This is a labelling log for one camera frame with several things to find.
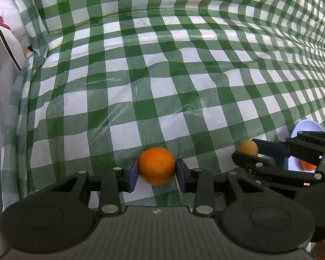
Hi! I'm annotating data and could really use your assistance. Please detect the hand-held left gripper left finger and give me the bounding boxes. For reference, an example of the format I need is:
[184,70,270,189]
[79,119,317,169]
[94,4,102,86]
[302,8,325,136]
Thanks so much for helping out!
[62,158,139,217]

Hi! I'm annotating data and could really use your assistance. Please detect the orange mandarin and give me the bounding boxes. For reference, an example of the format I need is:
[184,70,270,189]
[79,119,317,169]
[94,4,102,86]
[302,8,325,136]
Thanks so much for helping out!
[301,159,318,172]
[138,147,176,186]

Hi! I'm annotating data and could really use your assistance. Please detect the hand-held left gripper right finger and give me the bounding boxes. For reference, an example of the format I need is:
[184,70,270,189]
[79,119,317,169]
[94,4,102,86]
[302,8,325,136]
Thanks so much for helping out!
[176,158,256,217]

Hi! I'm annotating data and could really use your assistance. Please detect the green checked tablecloth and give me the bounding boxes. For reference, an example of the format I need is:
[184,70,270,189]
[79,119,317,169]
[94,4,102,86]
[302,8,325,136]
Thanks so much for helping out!
[1,0,325,214]

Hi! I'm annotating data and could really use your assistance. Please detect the small yellow round fruit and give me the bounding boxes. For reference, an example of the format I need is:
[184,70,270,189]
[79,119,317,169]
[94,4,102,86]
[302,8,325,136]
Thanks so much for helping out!
[237,141,259,157]

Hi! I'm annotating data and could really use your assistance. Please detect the white bowl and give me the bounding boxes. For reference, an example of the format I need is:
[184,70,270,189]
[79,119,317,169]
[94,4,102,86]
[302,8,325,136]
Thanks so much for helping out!
[287,120,325,172]

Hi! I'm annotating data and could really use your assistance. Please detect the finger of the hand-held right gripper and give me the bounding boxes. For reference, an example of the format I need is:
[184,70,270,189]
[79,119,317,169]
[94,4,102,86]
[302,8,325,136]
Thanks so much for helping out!
[231,152,325,198]
[252,131,325,168]

